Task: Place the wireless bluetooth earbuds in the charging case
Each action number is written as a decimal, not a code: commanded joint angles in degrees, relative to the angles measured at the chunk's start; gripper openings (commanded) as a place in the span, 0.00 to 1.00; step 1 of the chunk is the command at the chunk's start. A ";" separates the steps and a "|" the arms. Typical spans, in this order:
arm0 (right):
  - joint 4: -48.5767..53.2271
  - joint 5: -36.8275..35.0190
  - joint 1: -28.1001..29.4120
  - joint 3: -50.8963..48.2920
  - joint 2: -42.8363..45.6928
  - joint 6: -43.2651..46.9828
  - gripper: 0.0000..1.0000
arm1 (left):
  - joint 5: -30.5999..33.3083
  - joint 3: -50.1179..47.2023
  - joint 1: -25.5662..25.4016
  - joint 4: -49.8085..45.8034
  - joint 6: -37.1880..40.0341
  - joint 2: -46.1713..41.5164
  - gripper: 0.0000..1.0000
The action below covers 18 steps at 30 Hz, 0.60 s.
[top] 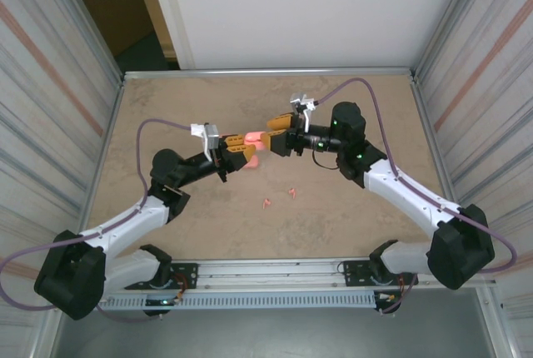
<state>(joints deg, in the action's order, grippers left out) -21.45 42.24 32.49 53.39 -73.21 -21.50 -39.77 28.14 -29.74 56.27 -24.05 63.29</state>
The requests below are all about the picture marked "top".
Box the aluminium side frame rail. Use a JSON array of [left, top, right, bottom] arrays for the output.
[[409, 70, 474, 256], [73, 75, 128, 260]]

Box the long aluminium table frame rail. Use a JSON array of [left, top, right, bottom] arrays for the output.
[[122, 67, 414, 81]]

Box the wide aluminium base mounting rail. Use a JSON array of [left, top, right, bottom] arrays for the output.
[[49, 254, 499, 291]]

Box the translucent corrugated enclosure panel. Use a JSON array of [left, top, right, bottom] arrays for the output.
[[411, 0, 533, 358], [0, 0, 126, 358]]

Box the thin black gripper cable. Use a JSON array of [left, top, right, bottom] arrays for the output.
[[311, 152, 341, 171]]

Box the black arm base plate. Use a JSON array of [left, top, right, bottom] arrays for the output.
[[341, 260, 418, 292], [166, 262, 200, 289]]

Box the brown wooden door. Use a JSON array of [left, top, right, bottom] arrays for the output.
[[60, 0, 170, 59]]

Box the grey slotted cable duct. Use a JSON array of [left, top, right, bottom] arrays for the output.
[[99, 291, 376, 310]]

